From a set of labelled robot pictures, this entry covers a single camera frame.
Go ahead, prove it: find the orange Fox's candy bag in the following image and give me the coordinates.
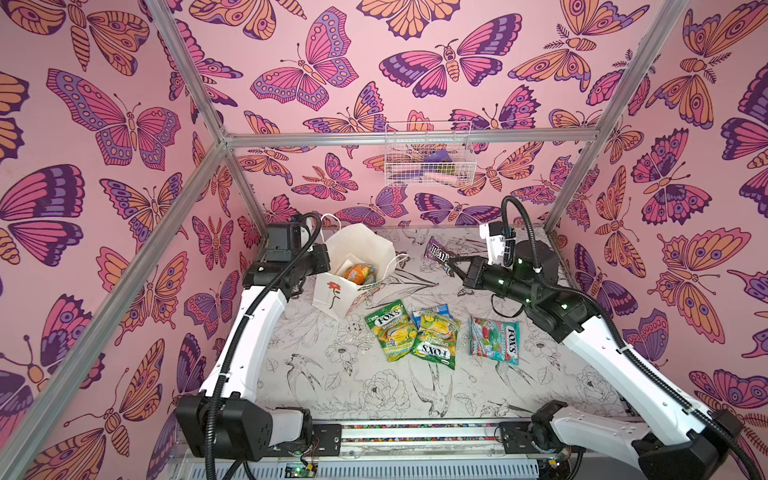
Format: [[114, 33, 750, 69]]
[[343, 263, 376, 285]]

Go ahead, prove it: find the black corrugated cable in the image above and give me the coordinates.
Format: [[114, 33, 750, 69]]
[[500, 194, 763, 480]]

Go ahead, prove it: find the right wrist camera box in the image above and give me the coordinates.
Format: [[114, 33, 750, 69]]
[[479, 220, 516, 267]]

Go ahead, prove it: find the purple snack bar wrapper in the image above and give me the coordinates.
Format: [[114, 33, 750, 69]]
[[423, 236, 455, 277]]

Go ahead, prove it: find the teal Fox's fruits bag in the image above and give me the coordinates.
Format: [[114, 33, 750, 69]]
[[469, 317, 520, 365]]

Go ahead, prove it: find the green Fox's spring tea bag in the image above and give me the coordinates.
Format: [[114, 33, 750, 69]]
[[365, 300, 417, 362]]

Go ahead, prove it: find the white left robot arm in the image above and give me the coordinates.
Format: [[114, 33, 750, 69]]
[[176, 244, 330, 462]]

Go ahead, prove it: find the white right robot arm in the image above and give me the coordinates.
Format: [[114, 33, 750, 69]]
[[449, 241, 760, 479]]

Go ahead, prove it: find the white paper bag with flower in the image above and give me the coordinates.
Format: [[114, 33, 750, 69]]
[[312, 213, 408, 320]]

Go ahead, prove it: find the aluminium frame post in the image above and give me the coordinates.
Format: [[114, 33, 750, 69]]
[[542, 0, 691, 232]]

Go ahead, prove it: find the white wire basket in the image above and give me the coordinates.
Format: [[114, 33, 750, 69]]
[[382, 120, 477, 189]]

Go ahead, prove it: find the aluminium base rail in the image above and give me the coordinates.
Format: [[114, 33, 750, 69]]
[[167, 416, 673, 480]]

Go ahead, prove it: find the blue snack packet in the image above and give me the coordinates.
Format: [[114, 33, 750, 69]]
[[411, 304, 452, 328]]

